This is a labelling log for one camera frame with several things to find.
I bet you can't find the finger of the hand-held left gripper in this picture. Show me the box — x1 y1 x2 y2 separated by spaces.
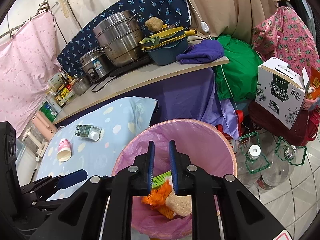
21 169 87 205

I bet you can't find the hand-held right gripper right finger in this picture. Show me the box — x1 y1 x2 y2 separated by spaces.
169 139 288 240

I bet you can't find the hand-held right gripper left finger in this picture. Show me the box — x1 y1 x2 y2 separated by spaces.
30 140 155 240

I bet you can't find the green cardboard box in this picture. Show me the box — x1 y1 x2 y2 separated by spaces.
152 171 173 189

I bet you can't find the orange plastic bag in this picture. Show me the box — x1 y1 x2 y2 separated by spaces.
141 181 172 205

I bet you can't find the pink trash bin with liner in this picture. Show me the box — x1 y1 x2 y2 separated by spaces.
111 119 237 240

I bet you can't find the brown bread slice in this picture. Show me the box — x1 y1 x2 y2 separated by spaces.
165 192 192 217

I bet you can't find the clear plastic storage box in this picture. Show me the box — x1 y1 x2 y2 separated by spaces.
15 137 27 167

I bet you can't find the white small appliance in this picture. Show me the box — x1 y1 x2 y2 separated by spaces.
22 126 48 155

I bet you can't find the pink paper cup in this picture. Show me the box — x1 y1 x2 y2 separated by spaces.
56 138 72 162

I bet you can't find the blue printed blanket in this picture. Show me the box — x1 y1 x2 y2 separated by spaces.
34 96 158 200

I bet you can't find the pink electric kettle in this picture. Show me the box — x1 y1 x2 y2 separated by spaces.
31 111 57 140

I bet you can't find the green milk carton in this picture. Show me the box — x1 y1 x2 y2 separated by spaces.
75 124 102 141

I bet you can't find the green and white carton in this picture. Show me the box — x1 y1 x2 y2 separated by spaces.
40 100 62 120

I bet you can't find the white bottle with red label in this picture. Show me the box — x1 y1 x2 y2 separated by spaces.
216 124 238 153

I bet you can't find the purple hanging cloth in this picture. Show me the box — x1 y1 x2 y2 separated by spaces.
150 66 223 130

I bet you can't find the lavender cloth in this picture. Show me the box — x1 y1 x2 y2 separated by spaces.
201 99 240 140

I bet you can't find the clear jug with white cap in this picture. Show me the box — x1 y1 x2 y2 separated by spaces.
237 130 272 188

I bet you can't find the red plastic stool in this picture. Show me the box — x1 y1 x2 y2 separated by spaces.
235 110 248 128

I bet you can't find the group of condiment bottles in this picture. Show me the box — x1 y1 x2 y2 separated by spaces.
46 70 77 108

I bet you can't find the wooden shelf board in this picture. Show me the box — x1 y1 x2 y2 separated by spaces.
52 55 230 125

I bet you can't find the pink dotted curtain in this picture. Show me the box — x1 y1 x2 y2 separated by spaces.
0 11 62 138

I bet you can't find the small steel bowl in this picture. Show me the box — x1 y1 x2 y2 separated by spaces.
71 75 92 96

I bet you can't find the black induction cooktop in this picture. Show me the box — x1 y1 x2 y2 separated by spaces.
109 55 152 77

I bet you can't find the dark maroon cloth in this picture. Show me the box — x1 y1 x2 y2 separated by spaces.
247 102 310 147

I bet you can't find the clear jug with silver neck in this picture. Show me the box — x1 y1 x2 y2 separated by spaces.
256 136 307 190

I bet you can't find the blue plastic basin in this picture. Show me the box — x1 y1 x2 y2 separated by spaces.
145 34 189 66

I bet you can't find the steel rice cooker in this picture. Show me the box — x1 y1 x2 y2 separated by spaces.
79 47 113 83

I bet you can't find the purple towel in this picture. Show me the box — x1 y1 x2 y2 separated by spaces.
176 40 225 64

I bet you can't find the green cloth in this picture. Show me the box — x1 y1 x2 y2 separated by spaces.
214 34 263 103

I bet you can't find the white printed milk box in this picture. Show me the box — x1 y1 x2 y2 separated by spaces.
255 57 310 130

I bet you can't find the blue basin with yellow trays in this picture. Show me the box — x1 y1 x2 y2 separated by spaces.
139 26 198 50

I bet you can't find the steel steamer pot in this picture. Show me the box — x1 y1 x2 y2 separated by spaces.
93 10 150 68

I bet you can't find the brown loofah sponge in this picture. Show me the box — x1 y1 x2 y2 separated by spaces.
145 17 163 32

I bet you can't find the red thermos flask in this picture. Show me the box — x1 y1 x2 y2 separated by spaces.
304 105 320 143

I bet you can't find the pink plastic basket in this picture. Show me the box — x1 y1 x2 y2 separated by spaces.
299 96 318 112

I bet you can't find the beige hanging strip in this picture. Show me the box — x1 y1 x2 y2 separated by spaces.
57 0 69 18

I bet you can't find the navy leaf print cloth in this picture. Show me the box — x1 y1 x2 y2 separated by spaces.
57 0 192 77

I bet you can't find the orange snack packet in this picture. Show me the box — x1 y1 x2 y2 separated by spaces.
306 66 320 100

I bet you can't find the beige curtain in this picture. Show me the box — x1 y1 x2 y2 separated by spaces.
167 0 298 45

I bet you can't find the pink pineapple print cloth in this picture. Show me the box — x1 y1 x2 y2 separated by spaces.
251 6 320 73

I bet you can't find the black power cable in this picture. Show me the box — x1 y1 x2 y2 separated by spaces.
91 76 118 93

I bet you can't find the white cable with switch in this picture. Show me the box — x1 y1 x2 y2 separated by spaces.
172 0 253 143

